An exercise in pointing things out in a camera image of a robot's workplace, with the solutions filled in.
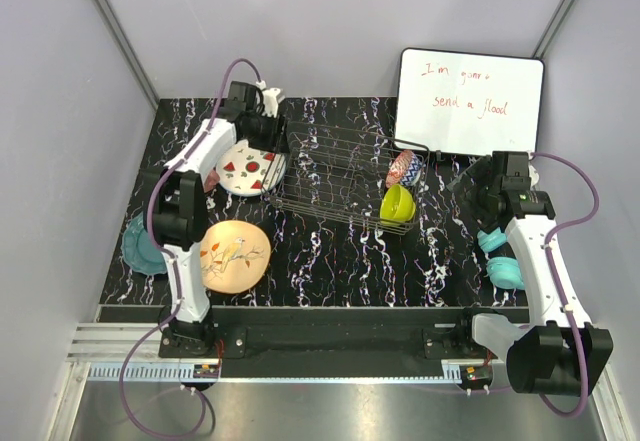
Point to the grey slotted cable duct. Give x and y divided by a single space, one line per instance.
472 377

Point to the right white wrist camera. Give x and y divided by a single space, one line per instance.
533 173

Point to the orange bird plate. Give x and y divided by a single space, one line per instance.
234 256

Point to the black wire dish rack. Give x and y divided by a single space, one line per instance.
338 174

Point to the white whiteboard with red writing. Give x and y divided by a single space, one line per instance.
469 104

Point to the lime green bowl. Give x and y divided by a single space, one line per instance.
397 206

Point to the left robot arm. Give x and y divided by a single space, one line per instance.
177 216

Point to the teal scalloped plate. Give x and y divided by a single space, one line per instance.
138 251

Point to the white watermelon pattern plate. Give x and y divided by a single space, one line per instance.
241 169

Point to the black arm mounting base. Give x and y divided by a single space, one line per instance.
423 333

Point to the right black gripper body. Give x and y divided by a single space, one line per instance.
477 200

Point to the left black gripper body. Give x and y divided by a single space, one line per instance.
262 132

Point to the pink mug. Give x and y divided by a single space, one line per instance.
211 181

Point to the black marble pattern mat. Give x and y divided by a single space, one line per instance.
318 263

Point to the red patterned blue zigzag bowl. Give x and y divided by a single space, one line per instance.
405 170

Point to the teal headphones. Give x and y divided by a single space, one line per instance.
495 256

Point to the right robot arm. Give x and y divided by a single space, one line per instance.
560 352

